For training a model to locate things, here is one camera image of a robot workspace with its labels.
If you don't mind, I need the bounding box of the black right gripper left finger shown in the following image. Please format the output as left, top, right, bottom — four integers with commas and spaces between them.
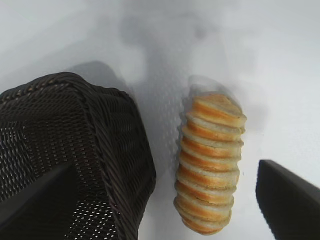
0, 163, 77, 240

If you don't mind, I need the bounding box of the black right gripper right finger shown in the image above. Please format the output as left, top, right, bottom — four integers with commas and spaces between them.
254, 159, 320, 240

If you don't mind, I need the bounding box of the dark brown wicker basket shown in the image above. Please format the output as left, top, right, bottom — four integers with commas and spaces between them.
0, 71, 157, 240

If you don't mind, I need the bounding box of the long ridged bread loaf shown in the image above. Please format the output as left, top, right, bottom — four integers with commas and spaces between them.
173, 93, 248, 236

